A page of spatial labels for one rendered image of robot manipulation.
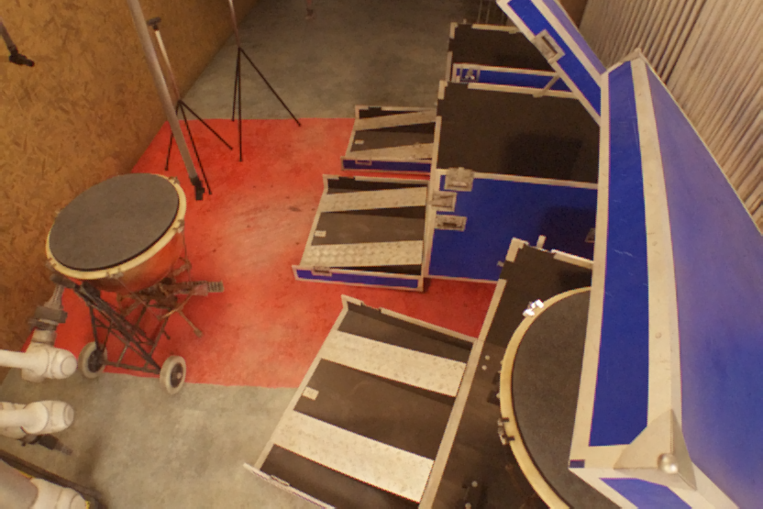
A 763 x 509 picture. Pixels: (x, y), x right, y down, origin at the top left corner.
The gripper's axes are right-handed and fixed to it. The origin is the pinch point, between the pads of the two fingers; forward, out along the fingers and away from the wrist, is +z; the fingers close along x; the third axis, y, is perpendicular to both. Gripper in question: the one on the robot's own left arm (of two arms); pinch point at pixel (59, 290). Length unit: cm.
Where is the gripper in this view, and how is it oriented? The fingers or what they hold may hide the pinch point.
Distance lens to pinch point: 211.9
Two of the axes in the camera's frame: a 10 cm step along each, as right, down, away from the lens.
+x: 10.0, 0.7, -0.7
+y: 0.4, 3.9, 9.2
